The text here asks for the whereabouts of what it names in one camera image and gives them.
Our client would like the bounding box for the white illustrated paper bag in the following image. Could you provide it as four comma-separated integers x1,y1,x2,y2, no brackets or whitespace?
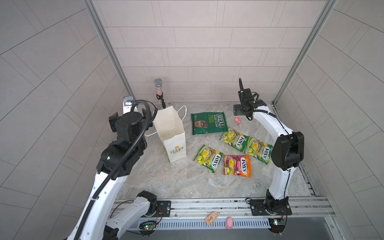
153,106,187,163

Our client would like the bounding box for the green Fox's candy bag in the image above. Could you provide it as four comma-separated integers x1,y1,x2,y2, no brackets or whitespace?
220,128,250,153
245,137,273,165
194,145,225,173

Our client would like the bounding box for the dark green Real crisps bag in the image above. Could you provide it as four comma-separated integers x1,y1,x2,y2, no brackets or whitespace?
191,112,228,135

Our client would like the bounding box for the orange Fox's candy bag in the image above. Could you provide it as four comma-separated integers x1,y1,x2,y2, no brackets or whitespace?
224,155,251,178

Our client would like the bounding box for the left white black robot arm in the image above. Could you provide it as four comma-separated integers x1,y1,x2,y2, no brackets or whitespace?
68,109,159,240

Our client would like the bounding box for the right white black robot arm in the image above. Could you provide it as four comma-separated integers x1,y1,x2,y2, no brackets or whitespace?
234,83,305,216

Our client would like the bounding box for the small pink toy on table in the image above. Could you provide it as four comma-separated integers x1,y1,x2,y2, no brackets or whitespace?
234,117,242,125

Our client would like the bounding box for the silver microphone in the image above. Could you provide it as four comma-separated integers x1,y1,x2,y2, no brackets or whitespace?
154,78,163,98

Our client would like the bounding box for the left green circuit board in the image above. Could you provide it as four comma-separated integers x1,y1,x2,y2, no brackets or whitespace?
139,221,157,236

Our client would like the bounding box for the green circuit board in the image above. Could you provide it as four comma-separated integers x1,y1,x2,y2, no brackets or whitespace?
268,219,286,234
139,221,157,236

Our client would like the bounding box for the right green circuit board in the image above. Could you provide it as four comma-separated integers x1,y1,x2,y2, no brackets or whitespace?
268,219,286,234

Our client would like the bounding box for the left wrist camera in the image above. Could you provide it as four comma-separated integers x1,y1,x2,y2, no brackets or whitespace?
123,96,134,114

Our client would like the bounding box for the wooden mousetrap on rail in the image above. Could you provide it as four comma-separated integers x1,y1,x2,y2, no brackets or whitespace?
205,212,218,226

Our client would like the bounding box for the pink pig toy on rail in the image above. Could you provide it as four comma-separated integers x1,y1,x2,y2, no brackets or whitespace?
225,217,234,230

